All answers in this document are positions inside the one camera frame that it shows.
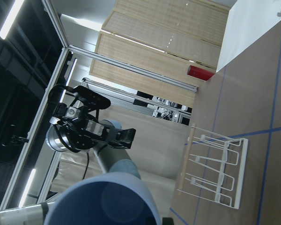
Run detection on light blue plastic cup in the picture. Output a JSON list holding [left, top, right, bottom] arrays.
[[44, 172, 162, 225]]

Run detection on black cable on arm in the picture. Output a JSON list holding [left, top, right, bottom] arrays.
[[83, 151, 91, 180]]

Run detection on red cylinder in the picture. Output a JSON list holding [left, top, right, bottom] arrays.
[[187, 65, 215, 81]]

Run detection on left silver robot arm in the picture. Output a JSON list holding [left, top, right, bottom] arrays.
[[46, 103, 140, 178]]

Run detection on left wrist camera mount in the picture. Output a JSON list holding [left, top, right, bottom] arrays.
[[47, 84, 111, 119]]

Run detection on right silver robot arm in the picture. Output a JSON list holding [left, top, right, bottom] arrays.
[[0, 202, 54, 225]]

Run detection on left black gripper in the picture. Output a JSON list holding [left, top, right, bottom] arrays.
[[49, 106, 136, 152]]

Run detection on bamboo folding screen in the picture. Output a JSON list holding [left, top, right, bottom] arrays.
[[90, 0, 229, 107]]

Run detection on white wire cup holder rack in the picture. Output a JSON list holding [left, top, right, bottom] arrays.
[[177, 125, 249, 209]]

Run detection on aluminium frame cage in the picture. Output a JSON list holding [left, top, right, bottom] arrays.
[[0, 0, 200, 211]]

